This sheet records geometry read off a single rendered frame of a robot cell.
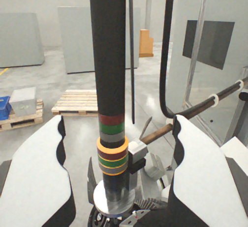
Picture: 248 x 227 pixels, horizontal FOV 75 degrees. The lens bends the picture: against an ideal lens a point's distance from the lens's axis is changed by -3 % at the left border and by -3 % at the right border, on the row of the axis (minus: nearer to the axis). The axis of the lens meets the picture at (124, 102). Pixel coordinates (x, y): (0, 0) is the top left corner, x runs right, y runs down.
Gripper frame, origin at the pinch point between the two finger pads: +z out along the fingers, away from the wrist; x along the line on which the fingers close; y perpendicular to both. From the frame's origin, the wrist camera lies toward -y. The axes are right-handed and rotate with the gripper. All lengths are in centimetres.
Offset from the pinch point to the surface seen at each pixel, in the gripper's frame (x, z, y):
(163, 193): 20, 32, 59
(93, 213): -7, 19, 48
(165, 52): 6.3, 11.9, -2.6
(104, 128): -1.7, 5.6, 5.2
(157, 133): 6.9, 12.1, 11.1
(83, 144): -49, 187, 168
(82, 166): -44, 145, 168
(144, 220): 6.9, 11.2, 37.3
